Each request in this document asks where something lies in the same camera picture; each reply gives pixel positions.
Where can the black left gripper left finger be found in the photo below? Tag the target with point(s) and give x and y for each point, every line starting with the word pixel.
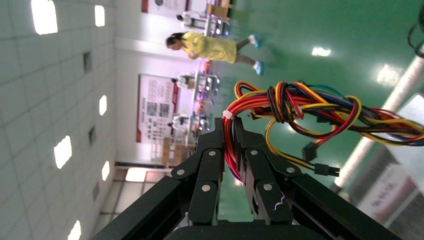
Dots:
pixel 203 202

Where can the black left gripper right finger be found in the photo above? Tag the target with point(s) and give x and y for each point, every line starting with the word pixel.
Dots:
pixel 271 202

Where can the stacked cardboard cartons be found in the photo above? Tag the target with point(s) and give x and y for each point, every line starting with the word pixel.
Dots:
pixel 175 152

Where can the person in yellow coat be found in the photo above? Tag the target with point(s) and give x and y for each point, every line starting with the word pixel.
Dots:
pixel 208 48

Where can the wall poster board red edge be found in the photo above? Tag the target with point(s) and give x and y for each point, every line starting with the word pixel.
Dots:
pixel 155 106

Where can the wall poster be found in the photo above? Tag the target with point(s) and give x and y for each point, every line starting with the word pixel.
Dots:
pixel 165 6

